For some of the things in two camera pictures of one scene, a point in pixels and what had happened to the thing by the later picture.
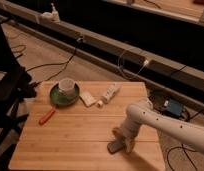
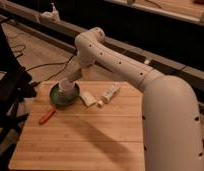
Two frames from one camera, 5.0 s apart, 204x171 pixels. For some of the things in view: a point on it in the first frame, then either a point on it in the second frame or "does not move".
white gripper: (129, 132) -> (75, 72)
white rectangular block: (87, 98) does not move
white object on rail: (50, 17) does not move
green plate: (62, 99) does not move
